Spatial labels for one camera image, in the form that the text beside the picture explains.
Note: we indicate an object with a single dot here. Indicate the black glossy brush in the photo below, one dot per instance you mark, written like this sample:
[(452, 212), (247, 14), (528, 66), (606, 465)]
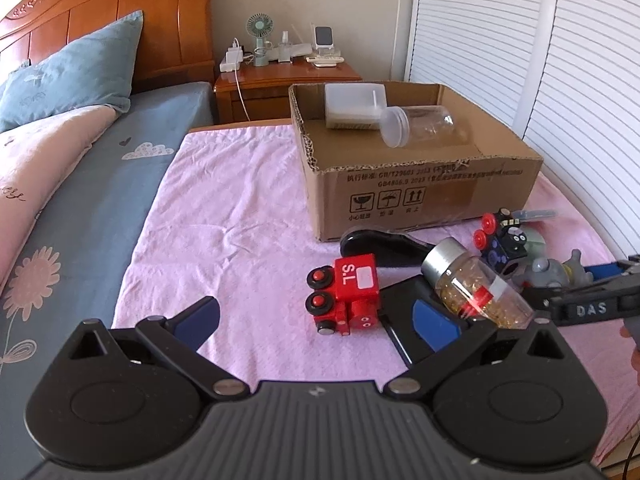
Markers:
[(380, 247)]

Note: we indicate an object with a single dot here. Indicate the blue bedsheet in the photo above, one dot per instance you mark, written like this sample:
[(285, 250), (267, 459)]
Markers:
[(100, 185)]

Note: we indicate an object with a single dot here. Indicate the black case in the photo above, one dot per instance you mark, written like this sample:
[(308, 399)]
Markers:
[(400, 305)]

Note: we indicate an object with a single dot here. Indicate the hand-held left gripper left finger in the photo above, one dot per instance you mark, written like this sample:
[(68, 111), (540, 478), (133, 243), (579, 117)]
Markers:
[(200, 320)]

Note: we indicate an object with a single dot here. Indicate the clear plastic piece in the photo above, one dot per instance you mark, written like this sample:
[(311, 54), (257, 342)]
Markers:
[(535, 215)]

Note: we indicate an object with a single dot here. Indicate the glass bottle with gold flakes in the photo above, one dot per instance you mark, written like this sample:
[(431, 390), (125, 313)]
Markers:
[(465, 280)]

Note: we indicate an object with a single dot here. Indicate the small green desk fan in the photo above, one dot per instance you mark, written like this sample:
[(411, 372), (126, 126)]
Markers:
[(258, 25)]

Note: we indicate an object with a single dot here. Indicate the white flat device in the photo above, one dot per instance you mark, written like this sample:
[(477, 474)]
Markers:
[(295, 51)]

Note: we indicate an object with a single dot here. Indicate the white charger plug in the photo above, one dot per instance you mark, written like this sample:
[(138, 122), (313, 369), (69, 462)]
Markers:
[(235, 52)]

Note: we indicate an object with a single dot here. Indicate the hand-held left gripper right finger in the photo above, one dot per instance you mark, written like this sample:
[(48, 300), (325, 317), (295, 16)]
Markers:
[(435, 322)]

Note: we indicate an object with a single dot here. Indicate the black toy train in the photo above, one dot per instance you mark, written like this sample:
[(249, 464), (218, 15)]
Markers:
[(500, 250)]

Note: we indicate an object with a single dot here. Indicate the pink blanket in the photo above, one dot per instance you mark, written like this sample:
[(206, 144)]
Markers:
[(225, 220)]

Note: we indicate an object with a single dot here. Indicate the white power strip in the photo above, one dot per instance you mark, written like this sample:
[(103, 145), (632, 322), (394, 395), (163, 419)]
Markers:
[(230, 66)]

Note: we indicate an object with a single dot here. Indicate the pink pillow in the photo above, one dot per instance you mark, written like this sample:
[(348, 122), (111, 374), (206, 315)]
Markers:
[(40, 160)]

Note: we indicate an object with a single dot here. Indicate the small clear spray bottle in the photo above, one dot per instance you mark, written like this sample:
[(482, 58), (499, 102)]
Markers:
[(285, 50)]

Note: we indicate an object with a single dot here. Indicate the phone on white stand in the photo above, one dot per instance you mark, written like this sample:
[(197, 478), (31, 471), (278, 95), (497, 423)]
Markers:
[(323, 37)]

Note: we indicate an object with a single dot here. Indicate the wooden nightstand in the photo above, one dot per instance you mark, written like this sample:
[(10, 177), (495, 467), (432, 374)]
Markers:
[(260, 92)]

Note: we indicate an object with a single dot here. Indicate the white remote control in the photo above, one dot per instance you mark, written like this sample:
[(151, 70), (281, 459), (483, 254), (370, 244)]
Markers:
[(325, 60)]

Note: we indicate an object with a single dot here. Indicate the blue pillow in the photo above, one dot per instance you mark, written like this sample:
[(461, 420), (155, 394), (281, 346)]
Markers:
[(75, 70)]

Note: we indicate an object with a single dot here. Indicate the person's right hand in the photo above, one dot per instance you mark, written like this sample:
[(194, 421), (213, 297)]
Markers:
[(631, 337)]

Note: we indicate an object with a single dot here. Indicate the grey toy figure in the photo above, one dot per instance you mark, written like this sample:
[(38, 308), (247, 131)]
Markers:
[(545, 267)]

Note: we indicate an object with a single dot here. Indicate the white plastic container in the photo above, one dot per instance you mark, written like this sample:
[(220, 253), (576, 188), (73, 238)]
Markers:
[(350, 105)]

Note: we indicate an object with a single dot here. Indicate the brown cardboard box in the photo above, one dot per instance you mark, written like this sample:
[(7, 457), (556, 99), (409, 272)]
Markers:
[(400, 195)]

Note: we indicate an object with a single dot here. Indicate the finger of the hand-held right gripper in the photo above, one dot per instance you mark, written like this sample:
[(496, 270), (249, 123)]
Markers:
[(605, 271), (537, 294)]

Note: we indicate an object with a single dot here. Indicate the red toy train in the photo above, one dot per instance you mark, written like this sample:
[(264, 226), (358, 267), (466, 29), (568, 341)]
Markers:
[(357, 280)]

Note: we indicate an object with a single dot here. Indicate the wooden headboard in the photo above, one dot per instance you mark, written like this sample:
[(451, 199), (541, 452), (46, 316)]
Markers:
[(165, 10)]

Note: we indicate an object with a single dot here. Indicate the clear plastic jar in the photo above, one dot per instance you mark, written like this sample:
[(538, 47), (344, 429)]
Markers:
[(425, 122)]

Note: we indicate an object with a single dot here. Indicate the white louvered closet door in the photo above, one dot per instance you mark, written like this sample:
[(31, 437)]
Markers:
[(590, 85), (475, 25)]

